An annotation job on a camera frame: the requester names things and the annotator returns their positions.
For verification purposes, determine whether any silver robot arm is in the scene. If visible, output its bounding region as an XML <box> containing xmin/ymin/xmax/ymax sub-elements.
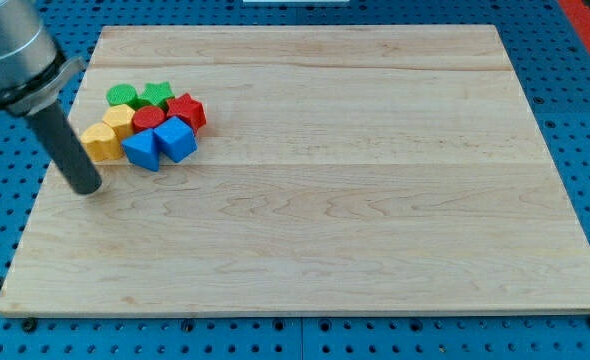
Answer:
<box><xmin>0</xmin><ymin>0</ymin><xmax>102</xmax><ymax>195</ymax></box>

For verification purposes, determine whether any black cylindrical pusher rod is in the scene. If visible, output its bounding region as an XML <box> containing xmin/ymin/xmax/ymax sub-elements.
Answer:
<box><xmin>25</xmin><ymin>101</ymin><xmax>102</xmax><ymax>195</ymax></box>

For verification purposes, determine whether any yellow hexagon block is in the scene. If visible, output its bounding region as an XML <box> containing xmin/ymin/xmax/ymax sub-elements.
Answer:
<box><xmin>102</xmin><ymin>104</ymin><xmax>135</xmax><ymax>141</ymax></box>

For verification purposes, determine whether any yellow heart block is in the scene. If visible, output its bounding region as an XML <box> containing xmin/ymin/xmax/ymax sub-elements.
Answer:
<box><xmin>80</xmin><ymin>123</ymin><xmax>124</xmax><ymax>162</ymax></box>

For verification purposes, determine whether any green cylinder block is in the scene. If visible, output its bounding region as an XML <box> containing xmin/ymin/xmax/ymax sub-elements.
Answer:
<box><xmin>106</xmin><ymin>84</ymin><xmax>138</xmax><ymax>109</ymax></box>

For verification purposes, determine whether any blue cube block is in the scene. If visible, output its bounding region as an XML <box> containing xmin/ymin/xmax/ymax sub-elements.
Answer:
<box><xmin>154</xmin><ymin>117</ymin><xmax>198</xmax><ymax>163</ymax></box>

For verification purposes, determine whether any red star block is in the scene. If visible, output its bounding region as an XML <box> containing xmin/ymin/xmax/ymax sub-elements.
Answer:
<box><xmin>166</xmin><ymin>93</ymin><xmax>207</xmax><ymax>134</ymax></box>

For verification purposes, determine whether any green star block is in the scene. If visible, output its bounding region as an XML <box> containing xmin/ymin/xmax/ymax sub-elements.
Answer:
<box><xmin>138</xmin><ymin>82</ymin><xmax>175</xmax><ymax>111</ymax></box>

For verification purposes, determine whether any red cylinder block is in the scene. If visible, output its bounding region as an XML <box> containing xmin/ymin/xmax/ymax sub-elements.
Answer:
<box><xmin>132</xmin><ymin>105</ymin><xmax>166</xmax><ymax>133</ymax></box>

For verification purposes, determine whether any blue triangle block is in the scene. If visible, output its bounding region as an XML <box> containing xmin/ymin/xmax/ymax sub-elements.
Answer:
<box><xmin>121</xmin><ymin>129</ymin><xmax>160</xmax><ymax>172</ymax></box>

